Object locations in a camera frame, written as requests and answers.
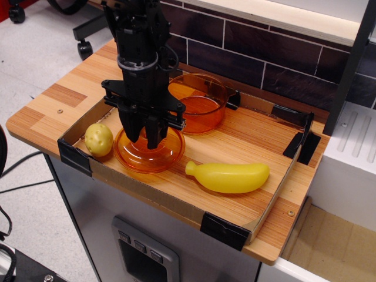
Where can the pale yellow toy potato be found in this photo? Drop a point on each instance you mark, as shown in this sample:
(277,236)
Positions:
(98,139)

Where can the silver oven control panel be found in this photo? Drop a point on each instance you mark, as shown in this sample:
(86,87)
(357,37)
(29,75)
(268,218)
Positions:
(144,258)

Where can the light wooden shelf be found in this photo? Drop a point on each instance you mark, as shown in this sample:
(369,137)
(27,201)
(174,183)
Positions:
(313,24)

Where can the orange transparent pot lid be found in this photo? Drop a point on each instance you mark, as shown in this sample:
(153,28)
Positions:
(138,158)

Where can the yellow toy banana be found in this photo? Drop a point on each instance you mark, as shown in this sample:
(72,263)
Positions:
(229,178)

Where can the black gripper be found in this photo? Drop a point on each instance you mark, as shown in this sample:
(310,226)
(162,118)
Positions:
(143,100)

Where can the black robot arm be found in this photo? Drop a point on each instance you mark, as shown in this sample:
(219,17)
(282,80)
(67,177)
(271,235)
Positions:
(140,31)

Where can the white toy sink unit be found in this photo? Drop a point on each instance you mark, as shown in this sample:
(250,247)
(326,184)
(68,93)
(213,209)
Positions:
(334,236)

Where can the black chair base with casters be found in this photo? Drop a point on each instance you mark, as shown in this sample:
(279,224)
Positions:
(17,15)

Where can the orange transparent pot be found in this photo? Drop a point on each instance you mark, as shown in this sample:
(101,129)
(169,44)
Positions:
(205,98)

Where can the black upright post right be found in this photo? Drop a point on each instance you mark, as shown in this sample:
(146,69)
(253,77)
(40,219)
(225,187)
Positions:
(362,39)

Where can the cardboard fence with black tape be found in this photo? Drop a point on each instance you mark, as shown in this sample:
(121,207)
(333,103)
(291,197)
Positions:
(250,134)

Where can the grey toy kitchen cabinet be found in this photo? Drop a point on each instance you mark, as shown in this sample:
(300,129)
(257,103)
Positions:
(92,205)

